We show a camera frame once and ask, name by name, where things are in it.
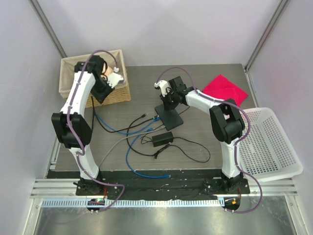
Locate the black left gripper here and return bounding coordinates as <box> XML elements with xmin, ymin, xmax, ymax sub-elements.
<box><xmin>91</xmin><ymin>77</ymin><xmax>116</xmax><ymax>104</ymax></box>

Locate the black network switch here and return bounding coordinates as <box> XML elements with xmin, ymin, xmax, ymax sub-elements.
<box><xmin>155</xmin><ymin>104</ymin><xmax>184</xmax><ymax>131</ymax></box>

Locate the short blue ethernet cable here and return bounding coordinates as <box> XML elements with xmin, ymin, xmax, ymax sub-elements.
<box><xmin>94</xmin><ymin>114</ymin><xmax>159</xmax><ymax>135</ymax></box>

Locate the black ethernet cable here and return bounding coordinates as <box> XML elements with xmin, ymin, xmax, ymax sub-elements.
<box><xmin>90</xmin><ymin>95</ymin><xmax>149</xmax><ymax>134</ymax></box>

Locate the black power adapter cord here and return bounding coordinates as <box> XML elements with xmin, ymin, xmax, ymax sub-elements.
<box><xmin>128</xmin><ymin>105</ymin><xmax>211</xmax><ymax>164</ymax></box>

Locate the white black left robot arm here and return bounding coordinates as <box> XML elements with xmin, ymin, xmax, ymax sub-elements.
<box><xmin>51</xmin><ymin>55</ymin><xmax>114</xmax><ymax>195</ymax></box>

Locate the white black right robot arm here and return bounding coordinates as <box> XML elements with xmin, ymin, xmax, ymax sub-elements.
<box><xmin>154</xmin><ymin>76</ymin><xmax>245</xmax><ymax>193</ymax></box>

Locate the peach cloth hat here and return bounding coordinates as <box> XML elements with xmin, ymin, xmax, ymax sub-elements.
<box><xmin>101</xmin><ymin>60</ymin><xmax>114</xmax><ymax>76</ymax></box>

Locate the wicker basket with liner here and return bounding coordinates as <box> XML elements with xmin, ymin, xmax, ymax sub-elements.
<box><xmin>59</xmin><ymin>49</ymin><xmax>131</xmax><ymax>108</ymax></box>

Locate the black power adapter brick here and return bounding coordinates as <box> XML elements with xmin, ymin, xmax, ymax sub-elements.
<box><xmin>152</xmin><ymin>132</ymin><xmax>174</xmax><ymax>147</ymax></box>

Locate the red folded cloth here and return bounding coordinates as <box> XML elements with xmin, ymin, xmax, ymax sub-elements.
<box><xmin>202</xmin><ymin>74</ymin><xmax>248</xmax><ymax>106</ymax></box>

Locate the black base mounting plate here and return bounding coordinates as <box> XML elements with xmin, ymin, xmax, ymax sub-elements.
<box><xmin>76</xmin><ymin>169</ymin><xmax>250</xmax><ymax>201</ymax></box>

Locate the white perforated plastic basket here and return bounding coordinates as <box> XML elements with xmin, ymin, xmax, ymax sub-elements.
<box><xmin>238</xmin><ymin>108</ymin><xmax>303</xmax><ymax>182</ymax></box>

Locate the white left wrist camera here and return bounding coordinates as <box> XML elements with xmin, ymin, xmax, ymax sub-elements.
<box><xmin>107</xmin><ymin>67</ymin><xmax>124</xmax><ymax>88</ymax></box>

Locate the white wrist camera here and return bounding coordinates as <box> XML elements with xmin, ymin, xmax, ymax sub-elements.
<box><xmin>154</xmin><ymin>80</ymin><xmax>171</xmax><ymax>97</ymax></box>
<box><xmin>107</xmin><ymin>67</ymin><xmax>124</xmax><ymax>88</ymax></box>

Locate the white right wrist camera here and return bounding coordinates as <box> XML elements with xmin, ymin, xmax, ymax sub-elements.
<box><xmin>154</xmin><ymin>80</ymin><xmax>171</xmax><ymax>97</ymax></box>

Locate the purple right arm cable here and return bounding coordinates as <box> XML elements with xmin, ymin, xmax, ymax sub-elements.
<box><xmin>156</xmin><ymin>67</ymin><xmax>264</xmax><ymax>214</ymax></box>

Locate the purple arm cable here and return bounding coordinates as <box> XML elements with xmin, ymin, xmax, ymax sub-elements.
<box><xmin>156</xmin><ymin>67</ymin><xmax>264</xmax><ymax>214</ymax></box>
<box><xmin>66</xmin><ymin>49</ymin><xmax>125</xmax><ymax>212</ymax></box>

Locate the long blue ethernet cable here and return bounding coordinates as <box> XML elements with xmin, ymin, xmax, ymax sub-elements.
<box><xmin>126</xmin><ymin>127</ymin><xmax>171</xmax><ymax>178</ymax></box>

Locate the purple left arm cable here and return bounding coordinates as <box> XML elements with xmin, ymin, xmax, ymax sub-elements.
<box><xmin>66</xmin><ymin>49</ymin><xmax>125</xmax><ymax>212</ymax></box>

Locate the grey ethernet cable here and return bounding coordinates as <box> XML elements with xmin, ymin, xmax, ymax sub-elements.
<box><xmin>99</xmin><ymin>124</ymin><xmax>166</xmax><ymax>167</ymax></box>

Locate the white slotted cable duct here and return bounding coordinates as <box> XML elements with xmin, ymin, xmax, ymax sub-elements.
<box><xmin>41</xmin><ymin>197</ymin><xmax>224</xmax><ymax>208</ymax></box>

